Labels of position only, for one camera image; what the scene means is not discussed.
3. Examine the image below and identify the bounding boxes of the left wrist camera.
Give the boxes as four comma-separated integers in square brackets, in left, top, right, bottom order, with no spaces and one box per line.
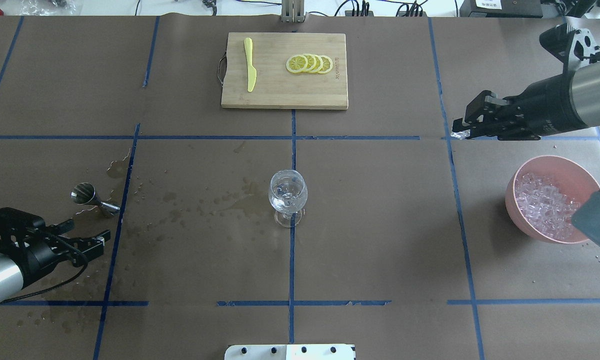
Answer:
[0,207,46,242]

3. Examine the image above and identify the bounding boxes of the lemon slice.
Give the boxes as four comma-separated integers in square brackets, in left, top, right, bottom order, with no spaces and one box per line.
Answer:
[285,54,309,74]
[303,54,318,73]
[309,54,324,74]
[316,55,334,75]

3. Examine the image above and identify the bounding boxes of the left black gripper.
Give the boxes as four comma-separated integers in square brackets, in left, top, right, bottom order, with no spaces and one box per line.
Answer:
[7,218,111,289]

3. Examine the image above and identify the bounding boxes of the black box device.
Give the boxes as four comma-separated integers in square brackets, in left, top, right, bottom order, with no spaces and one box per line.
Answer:
[458,0,558,19]

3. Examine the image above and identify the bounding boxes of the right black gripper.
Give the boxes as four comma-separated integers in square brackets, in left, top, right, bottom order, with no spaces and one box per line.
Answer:
[452,75,581,141]

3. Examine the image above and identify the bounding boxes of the clear wine glass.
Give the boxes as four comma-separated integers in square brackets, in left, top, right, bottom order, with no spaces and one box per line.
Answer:
[268,169,309,228]

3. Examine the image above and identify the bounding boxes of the front lemon slice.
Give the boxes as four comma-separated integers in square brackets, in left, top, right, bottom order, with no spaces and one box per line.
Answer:
[285,54,309,74]

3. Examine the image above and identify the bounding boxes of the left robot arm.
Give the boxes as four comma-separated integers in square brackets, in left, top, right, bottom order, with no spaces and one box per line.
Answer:
[0,219,111,305]

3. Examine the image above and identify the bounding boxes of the steel cocktail jigger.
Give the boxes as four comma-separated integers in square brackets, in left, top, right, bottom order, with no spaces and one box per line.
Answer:
[70,182,121,218]

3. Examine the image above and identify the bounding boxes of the bamboo cutting board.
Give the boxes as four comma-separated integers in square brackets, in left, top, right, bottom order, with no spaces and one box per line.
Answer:
[221,32,350,110]

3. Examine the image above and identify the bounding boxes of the ice cube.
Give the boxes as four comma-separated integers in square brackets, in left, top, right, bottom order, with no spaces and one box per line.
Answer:
[450,130,471,140]

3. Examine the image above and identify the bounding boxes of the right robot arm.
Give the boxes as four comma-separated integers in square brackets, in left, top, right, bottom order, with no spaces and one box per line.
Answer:
[451,60,600,247]

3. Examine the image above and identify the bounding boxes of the white mounting base plate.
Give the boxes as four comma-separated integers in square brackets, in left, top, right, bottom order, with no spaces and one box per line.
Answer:
[223,343,357,360]

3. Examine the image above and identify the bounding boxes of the yellow plastic knife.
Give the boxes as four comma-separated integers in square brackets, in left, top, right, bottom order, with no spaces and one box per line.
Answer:
[243,37,258,92]

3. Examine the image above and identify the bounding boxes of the back lemon slice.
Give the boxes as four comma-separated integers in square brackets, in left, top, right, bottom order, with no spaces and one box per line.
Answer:
[316,55,334,75]

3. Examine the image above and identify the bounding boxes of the pink bowl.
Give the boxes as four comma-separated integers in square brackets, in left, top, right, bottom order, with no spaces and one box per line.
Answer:
[505,155,600,245]

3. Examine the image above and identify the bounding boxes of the pile of ice cubes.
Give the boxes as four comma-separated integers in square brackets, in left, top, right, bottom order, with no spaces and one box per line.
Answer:
[514,172,581,241]

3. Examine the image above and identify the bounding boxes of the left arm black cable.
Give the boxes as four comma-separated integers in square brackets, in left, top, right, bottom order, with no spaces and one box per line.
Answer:
[22,245,90,301]

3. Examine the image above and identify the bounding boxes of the aluminium frame post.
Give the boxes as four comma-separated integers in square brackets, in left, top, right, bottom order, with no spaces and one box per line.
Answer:
[281,0,307,23]

